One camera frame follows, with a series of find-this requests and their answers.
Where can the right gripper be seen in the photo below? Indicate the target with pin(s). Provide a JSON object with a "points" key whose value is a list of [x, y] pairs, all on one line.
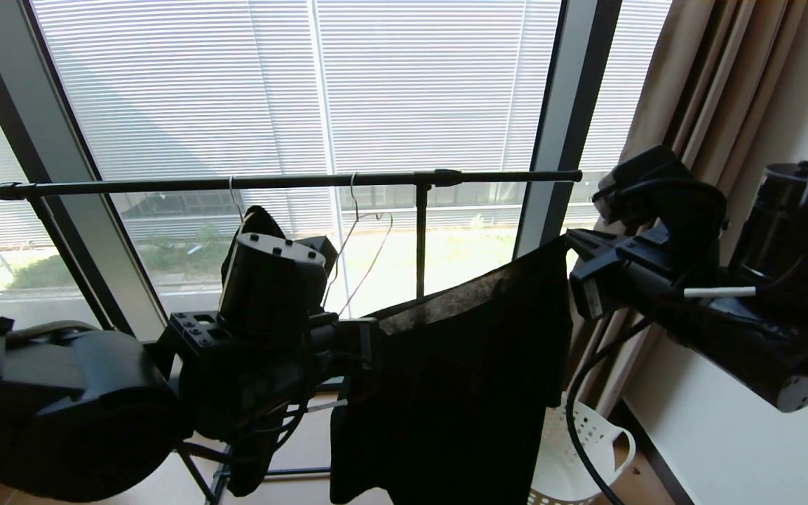
{"points": [[621, 270]]}

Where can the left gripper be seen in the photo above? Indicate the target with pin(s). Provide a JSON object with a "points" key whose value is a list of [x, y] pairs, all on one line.
{"points": [[348, 347]]}

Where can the black garment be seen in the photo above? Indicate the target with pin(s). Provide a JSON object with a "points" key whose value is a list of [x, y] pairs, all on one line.
{"points": [[460, 393]]}

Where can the pink clothes hanger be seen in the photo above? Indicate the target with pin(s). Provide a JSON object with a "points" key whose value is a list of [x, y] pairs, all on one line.
{"points": [[236, 200], [355, 210]]}

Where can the black shorts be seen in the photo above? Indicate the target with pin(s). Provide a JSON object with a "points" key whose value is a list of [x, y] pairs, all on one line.
{"points": [[257, 221]]}

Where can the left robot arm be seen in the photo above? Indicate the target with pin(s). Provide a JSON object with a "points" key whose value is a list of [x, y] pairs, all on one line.
{"points": [[60, 407]]}

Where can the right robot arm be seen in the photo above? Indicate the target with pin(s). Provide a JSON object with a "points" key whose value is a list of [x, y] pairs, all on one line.
{"points": [[783, 280]]}

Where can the white laundry basket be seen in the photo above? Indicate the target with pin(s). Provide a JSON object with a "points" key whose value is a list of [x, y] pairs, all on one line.
{"points": [[586, 456]]}

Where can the black clothes rack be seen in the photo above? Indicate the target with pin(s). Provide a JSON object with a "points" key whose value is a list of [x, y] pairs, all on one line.
{"points": [[165, 185]]}

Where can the brown curtain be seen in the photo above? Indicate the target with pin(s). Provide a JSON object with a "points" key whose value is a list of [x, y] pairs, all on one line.
{"points": [[712, 91]]}

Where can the window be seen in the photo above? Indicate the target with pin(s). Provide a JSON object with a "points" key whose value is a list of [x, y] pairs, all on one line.
{"points": [[236, 91]]}

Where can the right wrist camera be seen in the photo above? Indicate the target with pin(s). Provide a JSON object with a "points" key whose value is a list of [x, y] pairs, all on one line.
{"points": [[649, 189]]}

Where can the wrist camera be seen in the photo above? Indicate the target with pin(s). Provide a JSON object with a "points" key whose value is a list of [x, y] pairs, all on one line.
{"points": [[321, 251], [649, 189]]}

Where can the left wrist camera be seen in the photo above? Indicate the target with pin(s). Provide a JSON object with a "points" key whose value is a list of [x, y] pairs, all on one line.
{"points": [[321, 251]]}

